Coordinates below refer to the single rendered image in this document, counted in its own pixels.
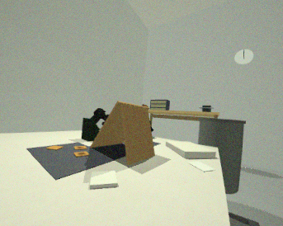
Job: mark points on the pale beige rectangular box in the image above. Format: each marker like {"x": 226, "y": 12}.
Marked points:
{"x": 190, "y": 150}

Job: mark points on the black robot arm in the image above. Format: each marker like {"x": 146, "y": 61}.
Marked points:
{"x": 100, "y": 114}

